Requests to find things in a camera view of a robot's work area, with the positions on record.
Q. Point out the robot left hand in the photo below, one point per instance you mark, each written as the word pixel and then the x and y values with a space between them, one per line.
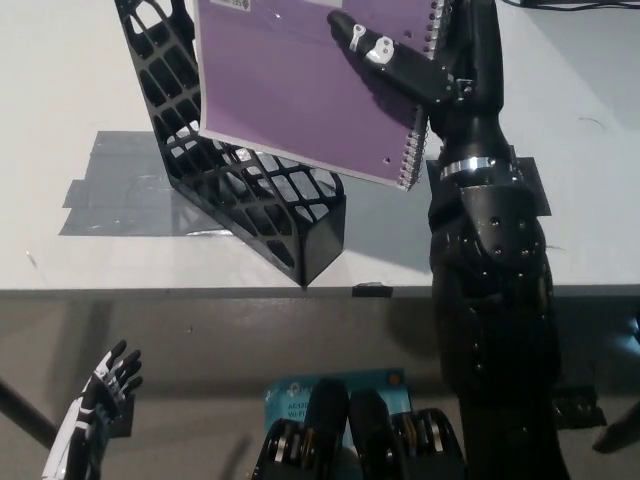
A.
pixel 80 415

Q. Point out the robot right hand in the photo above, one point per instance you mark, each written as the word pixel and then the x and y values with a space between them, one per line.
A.
pixel 470 100

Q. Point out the purple spiral notebook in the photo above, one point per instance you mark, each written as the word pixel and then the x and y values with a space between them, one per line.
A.
pixel 280 90

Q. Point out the black lattice magazine stand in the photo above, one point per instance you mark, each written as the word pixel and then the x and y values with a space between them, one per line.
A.
pixel 320 245

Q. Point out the black table leg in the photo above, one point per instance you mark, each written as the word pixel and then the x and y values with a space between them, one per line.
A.
pixel 620 425
pixel 25 410

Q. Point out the square black tape patch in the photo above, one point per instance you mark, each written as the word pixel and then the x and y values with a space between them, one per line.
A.
pixel 532 185

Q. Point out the teal router box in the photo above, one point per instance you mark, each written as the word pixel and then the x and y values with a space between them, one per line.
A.
pixel 295 395

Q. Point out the large grey tape patch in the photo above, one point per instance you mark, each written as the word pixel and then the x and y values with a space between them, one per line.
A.
pixel 120 185

